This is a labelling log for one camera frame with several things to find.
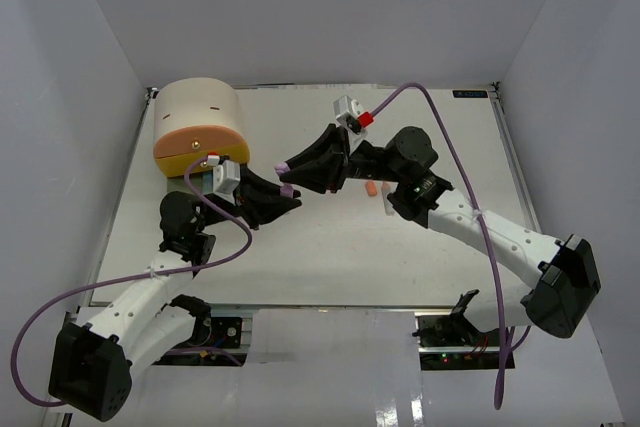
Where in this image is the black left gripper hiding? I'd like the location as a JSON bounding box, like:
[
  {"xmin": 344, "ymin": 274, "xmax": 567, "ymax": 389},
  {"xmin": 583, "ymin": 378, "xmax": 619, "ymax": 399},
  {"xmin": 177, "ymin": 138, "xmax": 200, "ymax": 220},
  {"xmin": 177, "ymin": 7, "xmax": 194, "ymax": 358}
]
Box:
[{"xmin": 197, "ymin": 167, "xmax": 302, "ymax": 230}]

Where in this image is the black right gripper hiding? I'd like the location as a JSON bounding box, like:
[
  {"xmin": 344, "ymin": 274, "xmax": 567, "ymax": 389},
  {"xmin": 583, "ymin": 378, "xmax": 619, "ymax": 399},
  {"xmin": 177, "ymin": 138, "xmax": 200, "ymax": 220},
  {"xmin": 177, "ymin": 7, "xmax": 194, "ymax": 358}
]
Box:
[{"xmin": 279, "ymin": 124, "xmax": 406, "ymax": 194}]

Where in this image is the purple highlighter body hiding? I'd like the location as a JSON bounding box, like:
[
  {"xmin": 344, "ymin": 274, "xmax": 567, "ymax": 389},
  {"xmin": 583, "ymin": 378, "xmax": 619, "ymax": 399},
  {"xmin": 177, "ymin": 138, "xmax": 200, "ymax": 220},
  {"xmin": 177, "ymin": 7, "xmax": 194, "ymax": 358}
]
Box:
[{"xmin": 280, "ymin": 185, "xmax": 295, "ymax": 198}]

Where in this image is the purple highlighter cap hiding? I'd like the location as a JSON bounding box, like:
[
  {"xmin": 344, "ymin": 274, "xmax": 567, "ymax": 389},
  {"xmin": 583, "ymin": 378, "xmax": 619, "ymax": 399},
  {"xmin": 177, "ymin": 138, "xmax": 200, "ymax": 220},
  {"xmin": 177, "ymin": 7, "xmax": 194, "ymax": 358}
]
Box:
[{"xmin": 274, "ymin": 162, "xmax": 290, "ymax": 176}]

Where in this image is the grey-green bottom drawer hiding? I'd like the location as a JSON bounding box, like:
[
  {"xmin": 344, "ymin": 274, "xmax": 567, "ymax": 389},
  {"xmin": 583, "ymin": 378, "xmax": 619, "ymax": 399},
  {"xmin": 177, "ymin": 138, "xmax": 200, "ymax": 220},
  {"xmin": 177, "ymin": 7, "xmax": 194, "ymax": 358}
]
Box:
[{"xmin": 166, "ymin": 171, "xmax": 213, "ymax": 195}]

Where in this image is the orange top drawer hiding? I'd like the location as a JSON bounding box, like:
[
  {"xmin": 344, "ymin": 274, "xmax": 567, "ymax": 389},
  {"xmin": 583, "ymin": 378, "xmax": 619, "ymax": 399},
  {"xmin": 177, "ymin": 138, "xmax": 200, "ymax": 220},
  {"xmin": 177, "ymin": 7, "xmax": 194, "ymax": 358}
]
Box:
[{"xmin": 153, "ymin": 125, "xmax": 250, "ymax": 163}]

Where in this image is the yellow drawer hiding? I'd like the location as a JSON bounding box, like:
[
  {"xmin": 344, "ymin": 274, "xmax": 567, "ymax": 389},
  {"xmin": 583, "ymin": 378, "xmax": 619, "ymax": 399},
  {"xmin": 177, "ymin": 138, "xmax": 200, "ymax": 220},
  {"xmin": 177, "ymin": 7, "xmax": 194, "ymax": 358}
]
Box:
[{"xmin": 154, "ymin": 144, "xmax": 250, "ymax": 178}]

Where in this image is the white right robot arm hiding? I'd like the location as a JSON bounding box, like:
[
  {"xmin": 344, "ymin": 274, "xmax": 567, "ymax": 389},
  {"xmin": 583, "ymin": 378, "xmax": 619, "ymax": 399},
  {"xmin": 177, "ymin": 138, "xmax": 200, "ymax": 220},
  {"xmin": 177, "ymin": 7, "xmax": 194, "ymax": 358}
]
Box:
[{"xmin": 275, "ymin": 124, "xmax": 601, "ymax": 339}]

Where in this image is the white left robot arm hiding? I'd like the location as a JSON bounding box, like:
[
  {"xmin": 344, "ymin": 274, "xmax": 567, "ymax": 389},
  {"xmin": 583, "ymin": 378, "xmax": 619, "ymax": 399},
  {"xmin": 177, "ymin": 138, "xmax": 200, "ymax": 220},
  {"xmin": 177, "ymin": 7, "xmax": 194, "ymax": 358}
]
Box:
[{"xmin": 48, "ymin": 162, "xmax": 301, "ymax": 422}]

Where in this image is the orange highlighter cap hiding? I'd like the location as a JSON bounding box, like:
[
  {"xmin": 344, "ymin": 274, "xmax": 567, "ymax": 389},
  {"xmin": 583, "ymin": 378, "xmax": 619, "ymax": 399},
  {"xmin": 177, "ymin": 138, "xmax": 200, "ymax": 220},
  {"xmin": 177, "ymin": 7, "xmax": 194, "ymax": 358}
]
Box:
[{"xmin": 365, "ymin": 180, "xmax": 378, "ymax": 197}]

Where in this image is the cream round drawer cabinet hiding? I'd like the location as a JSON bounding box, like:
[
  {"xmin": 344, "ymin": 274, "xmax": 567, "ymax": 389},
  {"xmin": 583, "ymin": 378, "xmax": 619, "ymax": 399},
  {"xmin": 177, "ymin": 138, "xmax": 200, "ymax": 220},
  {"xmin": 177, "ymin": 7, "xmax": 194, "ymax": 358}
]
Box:
[{"xmin": 154, "ymin": 77, "xmax": 245, "ymax": 144}]

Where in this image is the dark table corner label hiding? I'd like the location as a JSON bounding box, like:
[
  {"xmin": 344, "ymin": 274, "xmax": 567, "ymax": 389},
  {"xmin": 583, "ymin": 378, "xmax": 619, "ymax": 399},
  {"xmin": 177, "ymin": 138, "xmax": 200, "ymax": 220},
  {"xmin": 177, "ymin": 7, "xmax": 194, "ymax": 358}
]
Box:
[{"xmin": 452, "ymin": 90, "xmax": 488, "ymax": 99}]

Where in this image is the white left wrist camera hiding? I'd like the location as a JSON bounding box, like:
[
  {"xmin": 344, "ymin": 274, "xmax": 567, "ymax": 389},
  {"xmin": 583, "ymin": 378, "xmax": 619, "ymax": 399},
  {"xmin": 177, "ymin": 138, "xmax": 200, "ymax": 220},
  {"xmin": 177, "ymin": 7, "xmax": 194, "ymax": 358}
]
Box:
[{"xmin": 206, "ymin": 153, "xmax": 241, "ymax": 202}]

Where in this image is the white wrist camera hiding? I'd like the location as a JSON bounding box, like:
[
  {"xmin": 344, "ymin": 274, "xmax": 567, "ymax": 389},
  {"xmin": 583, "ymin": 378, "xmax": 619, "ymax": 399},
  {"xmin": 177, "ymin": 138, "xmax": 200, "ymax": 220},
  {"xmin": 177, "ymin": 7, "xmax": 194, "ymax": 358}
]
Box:
[
  {"xmin": 206, "ymin": 153, "xmax": 241, "ymax": 202},
  {"xmin": 333, "ymin": 96, "xmax": 374, "ymax": 138}
]

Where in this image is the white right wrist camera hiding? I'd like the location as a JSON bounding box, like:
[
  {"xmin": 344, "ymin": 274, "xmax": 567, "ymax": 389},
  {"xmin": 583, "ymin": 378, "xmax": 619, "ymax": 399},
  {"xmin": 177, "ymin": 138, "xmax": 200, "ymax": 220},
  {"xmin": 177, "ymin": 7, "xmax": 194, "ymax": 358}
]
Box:
[{"xmin": 333, "ymin": 96, "xmax": 374, "ymax": 138}]

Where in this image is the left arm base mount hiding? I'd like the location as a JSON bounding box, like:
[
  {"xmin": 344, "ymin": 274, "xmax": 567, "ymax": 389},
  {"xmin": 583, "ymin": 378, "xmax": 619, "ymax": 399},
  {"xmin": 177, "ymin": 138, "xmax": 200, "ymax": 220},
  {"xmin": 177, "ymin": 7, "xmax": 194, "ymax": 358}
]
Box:
[{"xmin": 156, "ymin": 316, "xmax": 247, "ymax": 367}]

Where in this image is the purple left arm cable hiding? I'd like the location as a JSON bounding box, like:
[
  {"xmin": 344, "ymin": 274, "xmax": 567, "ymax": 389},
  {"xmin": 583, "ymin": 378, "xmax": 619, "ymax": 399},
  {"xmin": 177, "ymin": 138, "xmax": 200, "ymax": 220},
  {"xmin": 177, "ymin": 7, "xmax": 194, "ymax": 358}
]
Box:
[{"xmin": 10, "ymin": 159, "xmax": 254, "ymax": 407}]

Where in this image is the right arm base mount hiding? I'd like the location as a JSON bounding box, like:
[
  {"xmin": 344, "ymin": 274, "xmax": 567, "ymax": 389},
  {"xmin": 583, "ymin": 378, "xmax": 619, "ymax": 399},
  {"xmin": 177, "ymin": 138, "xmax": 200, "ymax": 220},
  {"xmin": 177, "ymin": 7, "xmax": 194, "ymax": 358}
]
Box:
[{"xmin": 412, "ymin": 315, "xmax": 500, "ymax": 372}]

